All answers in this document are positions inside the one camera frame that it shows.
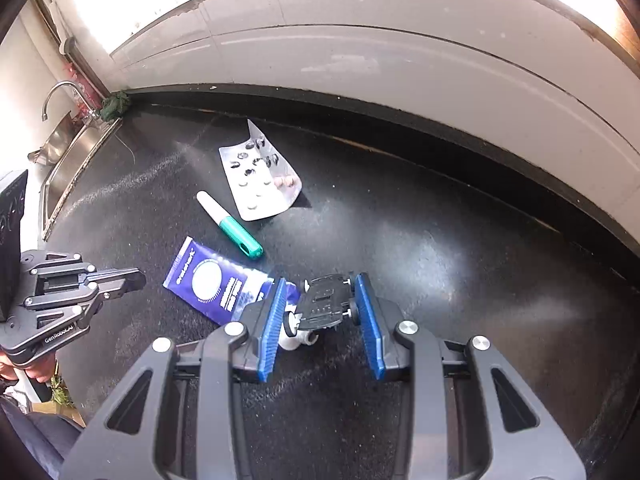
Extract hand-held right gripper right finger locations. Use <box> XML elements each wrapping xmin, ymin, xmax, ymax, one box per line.
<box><xmin>354</xmin><ymin>272</ymin><xmax>587</xmax><ymax>480</ymax></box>

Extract white pen with green cap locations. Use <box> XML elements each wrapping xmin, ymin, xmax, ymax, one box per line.
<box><xmin>196</xmin><ymin>190</ymin><xmax>264</xmax><ymax>260</ymax></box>

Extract steel faucet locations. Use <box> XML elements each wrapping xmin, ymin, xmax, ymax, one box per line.
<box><xmin>41</xmin><ymin>80</ymin><xmax>101</xmax><ymax>123</ymax></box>

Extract green leafy vegetables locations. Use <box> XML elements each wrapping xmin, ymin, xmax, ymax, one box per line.
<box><xmin>50</xmin><ymin>360</ymin><xmax>78</xmax><ymax>408</ymax></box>

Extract green cloth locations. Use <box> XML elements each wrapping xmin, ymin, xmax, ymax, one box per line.
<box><xmin>100</xmin><ymin>91</ymin><xmax>132</xmax><ymax>123</ymax></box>

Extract black toy car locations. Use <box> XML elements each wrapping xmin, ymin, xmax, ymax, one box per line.
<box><xmin>280</xmin><ymin>272</ymin><xmax>358</xmax><ymax>351</ymax></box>

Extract person's dark trousers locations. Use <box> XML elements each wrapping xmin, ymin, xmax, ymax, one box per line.
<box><xmin>0</xmin><ymin>395</ymin><xmax>83</xmax><ymax>480</ymax></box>

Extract steel sink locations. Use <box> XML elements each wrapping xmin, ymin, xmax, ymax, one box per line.
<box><xmin>27</xmin><ymin>110</ymin><xmax>123</xmax><ymax>241</ymax></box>

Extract person's left hand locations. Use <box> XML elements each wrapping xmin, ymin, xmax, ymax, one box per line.
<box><xmin>0</xmin><ymin>349</ymin><xmax>57</xmax><ymax>386</ymax></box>

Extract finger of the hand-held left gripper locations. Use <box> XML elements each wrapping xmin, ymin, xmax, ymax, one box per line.
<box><xmin>87</xmin><ymin>267</ymin><xmax>147</xmax><ymax>302</ymax></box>

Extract blue sachet packet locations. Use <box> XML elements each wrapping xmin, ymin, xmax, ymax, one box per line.
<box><xmin>162</xmin><ymin>236</ymin><xmax>301</xmax><ymax>326</ymax></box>

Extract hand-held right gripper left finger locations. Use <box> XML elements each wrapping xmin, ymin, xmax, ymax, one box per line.
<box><xmin>60</xmin><ymin>277</ymin><xmax>288</xmax><ymax>480</ymax></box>

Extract silver pill blister pack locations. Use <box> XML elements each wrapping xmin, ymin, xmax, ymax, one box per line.
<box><xmin>218</xmin><ymin>119</ymin><xmax>303</xmax><ymax>222</ymax></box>

